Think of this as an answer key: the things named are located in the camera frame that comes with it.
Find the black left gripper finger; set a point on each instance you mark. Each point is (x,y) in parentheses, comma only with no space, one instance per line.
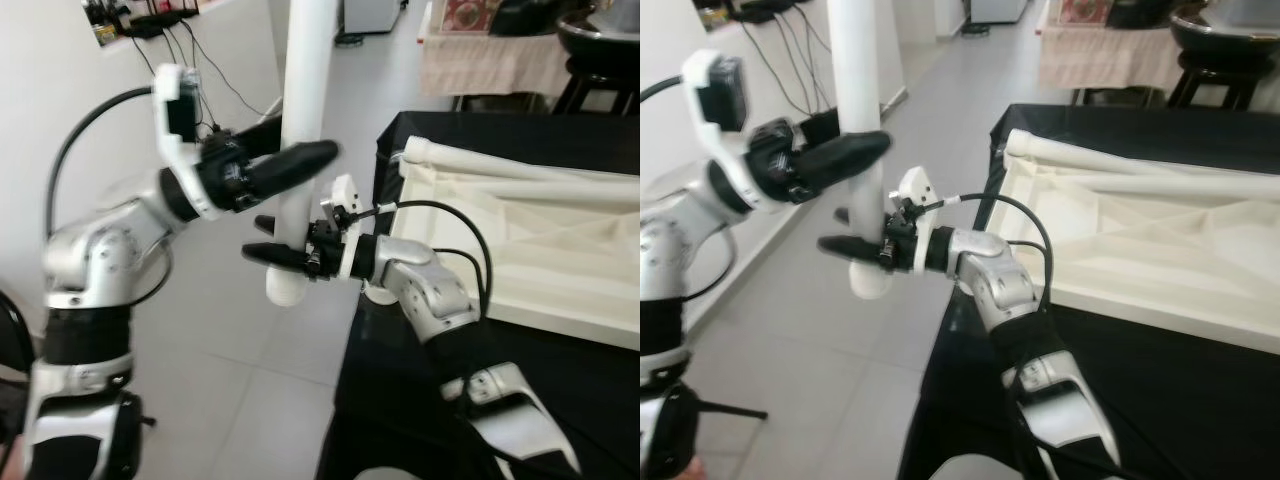
(845,160)
(295,165)
(260,135)
(818,122)

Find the black power strip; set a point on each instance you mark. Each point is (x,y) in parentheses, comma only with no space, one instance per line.
(160,25)
(770,12)

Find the black stand rod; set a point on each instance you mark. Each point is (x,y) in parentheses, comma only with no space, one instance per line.
(735,408)

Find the beige side table cloth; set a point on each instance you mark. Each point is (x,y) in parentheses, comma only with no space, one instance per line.
(490,65)
(1100,60)

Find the red printed box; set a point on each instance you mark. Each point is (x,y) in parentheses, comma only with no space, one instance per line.
(470,15)
(1085,12)

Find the cream plastic table top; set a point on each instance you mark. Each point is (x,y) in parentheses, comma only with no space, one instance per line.
(1180,270)
(560,280)

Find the black bag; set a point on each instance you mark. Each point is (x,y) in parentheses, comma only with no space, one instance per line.
(530,18)
(1145,14)

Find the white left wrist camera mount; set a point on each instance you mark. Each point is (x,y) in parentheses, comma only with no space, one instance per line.
(163,120)
(695,110)

